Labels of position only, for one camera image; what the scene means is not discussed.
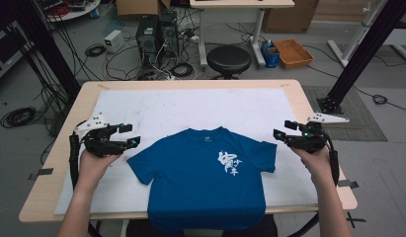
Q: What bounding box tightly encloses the blue box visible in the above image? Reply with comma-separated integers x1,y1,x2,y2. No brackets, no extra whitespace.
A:
260,39,281,69

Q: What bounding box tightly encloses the grey floor mat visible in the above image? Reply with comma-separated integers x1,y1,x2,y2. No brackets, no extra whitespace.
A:
302,85,388,142

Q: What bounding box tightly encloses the white-legged wooden desk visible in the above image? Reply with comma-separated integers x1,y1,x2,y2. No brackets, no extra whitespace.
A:
189,0,295,69

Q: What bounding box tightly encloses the black computer tower green label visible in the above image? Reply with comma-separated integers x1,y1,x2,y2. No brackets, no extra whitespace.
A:
135,15,160,68

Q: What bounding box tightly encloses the white power supply box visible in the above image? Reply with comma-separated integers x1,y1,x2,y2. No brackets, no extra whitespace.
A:
103,29,125,53

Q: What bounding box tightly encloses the black floor cable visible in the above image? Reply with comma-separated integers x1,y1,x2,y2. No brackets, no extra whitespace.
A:
352,85,406,115

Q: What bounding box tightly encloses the left hand-held gripper black cable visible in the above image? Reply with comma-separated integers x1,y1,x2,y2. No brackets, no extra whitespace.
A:
68,120,90,192

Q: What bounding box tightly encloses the grey metal rack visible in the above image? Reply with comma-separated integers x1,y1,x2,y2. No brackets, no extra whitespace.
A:
0,19,36,85

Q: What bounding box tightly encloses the right hand-held gripper black cable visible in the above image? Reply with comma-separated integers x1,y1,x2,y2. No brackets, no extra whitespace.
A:
320,129,341,186

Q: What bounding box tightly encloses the blue printed t-shirt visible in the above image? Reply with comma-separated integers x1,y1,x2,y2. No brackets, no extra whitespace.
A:
126,126,278,235

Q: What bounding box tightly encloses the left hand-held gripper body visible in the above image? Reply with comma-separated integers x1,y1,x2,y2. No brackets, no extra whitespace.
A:
73,112,128,158

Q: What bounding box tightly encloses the black round stool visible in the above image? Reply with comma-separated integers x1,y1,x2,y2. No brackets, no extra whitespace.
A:
205,44,253,81

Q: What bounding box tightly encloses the orange cardboard tray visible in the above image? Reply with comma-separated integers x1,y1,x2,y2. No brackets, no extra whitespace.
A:
273,39,315,70

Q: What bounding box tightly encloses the person's dark clothing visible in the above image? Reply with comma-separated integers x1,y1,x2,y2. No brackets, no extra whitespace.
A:
124,215,280,237

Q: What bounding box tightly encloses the person's left hand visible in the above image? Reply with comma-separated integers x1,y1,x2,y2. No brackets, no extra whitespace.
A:
75,151,121,196

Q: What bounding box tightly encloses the black tape cross mark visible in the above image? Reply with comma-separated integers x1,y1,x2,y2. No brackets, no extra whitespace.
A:
346,211,367,229

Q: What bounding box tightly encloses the white felt mat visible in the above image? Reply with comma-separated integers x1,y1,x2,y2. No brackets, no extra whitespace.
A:
53,88,329,215

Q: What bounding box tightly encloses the large black cable coil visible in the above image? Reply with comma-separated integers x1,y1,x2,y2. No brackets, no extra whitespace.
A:
0,107,38,129

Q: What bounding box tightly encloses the white metal stand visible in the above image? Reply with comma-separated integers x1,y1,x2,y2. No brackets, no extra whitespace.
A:
327,0,389,68

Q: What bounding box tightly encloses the round white table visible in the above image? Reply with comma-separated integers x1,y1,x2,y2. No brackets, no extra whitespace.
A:
41,0,102,24

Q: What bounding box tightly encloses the small brown cardboard box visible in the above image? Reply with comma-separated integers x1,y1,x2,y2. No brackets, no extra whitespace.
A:
116,0,172,18

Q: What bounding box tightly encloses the large brown cardboard box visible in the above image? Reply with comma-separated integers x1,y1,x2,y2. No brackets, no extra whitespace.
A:
263,0,320,34

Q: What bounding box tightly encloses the person's right hand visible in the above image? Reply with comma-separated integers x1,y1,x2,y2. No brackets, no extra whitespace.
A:
290,147,333,187

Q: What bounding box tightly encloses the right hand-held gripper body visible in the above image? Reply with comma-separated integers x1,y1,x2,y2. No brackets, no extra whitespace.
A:
284,113,351,154

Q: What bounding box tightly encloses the small black cable coil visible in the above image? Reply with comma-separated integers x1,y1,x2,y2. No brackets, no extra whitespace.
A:
84,43,107,57

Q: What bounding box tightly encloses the hand-held gripper black cable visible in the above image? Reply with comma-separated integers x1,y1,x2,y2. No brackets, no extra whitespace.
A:
320,129,341,186
68,120,90,192

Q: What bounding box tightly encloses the grey tape strip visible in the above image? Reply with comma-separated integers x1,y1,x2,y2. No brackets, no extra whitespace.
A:
337,179,360,190
28,167,54,181

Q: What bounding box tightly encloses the black metal frame post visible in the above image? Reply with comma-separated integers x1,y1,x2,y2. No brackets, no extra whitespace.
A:
7,0,82,101
317,0,406,115

